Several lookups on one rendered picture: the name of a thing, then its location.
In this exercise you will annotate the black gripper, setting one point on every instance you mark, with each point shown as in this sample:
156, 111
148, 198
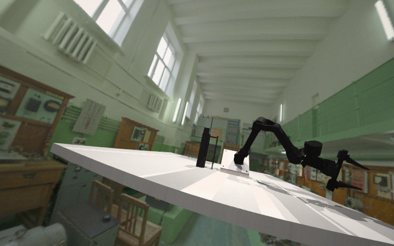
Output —
332, 183

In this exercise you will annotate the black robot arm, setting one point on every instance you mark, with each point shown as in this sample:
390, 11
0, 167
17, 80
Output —
312, 149

